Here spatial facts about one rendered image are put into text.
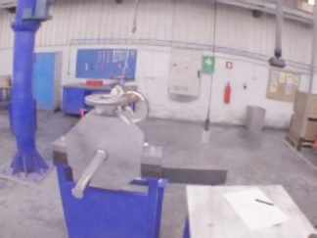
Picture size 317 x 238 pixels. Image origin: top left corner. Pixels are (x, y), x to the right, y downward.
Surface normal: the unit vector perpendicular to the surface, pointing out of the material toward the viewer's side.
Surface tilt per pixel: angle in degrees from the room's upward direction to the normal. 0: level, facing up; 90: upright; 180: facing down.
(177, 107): 90
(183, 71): 90
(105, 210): 90
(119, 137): 90
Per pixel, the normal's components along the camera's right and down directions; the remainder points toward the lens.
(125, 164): -0.04, 0.24
